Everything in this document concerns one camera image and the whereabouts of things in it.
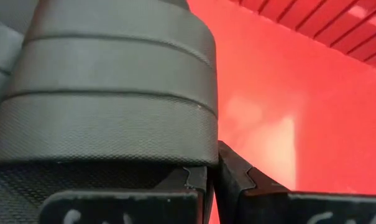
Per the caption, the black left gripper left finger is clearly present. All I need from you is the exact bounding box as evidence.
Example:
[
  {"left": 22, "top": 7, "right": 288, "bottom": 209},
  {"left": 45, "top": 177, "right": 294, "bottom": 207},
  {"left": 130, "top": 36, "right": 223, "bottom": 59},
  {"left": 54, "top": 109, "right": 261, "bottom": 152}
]
[{"left": 38, "top": 166, "right": 214, "bottom": 224}]

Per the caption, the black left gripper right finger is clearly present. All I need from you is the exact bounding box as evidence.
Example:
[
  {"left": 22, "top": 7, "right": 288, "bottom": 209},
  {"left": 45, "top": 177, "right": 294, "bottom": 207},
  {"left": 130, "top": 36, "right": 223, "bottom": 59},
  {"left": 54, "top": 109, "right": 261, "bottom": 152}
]
[{"left": 213, "top": 139, "right": 376, "bottom": 224}]

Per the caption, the black rubber slide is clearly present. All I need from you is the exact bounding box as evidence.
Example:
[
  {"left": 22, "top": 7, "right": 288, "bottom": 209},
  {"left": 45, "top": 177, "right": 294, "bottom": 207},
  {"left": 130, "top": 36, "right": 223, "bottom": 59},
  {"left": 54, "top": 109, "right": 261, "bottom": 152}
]
[{"left": 0, "top": 0, "right": 219, "bottom": 224}]

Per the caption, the red plastic bin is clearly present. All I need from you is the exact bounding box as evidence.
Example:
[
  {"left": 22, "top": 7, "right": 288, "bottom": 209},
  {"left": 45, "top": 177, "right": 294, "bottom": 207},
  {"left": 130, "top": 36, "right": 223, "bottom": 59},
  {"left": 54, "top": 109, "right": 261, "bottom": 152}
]
[{"left": 187, "top": 0, "right": 376, "bottom": 224}]

